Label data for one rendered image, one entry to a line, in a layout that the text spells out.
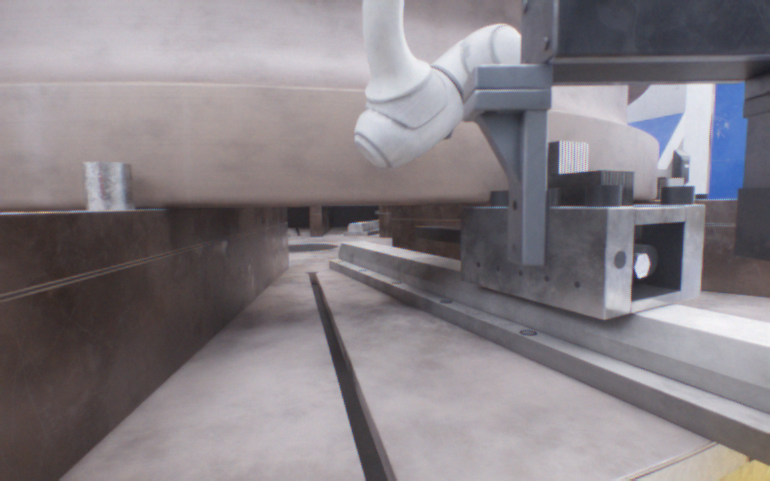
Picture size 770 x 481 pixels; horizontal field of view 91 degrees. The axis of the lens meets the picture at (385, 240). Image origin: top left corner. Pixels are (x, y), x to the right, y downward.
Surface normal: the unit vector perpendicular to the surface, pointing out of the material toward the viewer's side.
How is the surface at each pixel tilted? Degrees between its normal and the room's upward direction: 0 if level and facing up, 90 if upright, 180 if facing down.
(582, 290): 90
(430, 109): 104
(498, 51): 87
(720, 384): 90
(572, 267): 90
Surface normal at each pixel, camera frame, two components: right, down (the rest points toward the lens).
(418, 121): 0.42, 0.36
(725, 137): -0.90, 0.06
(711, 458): 0.41, 0.08
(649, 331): -0.85, -0.26
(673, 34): 0.00, 0.10
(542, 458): -0.02, -0.99
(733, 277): -0.66, 0.08
